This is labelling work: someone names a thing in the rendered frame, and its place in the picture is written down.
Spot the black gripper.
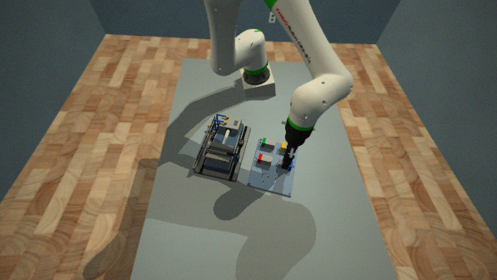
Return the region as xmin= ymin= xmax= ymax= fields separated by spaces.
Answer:
xmin=281 ymin=133 xmax=306 ymax=170

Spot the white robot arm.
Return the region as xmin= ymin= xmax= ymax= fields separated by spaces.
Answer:
xmin=204 ymin=0 xmax=354 ymax=140

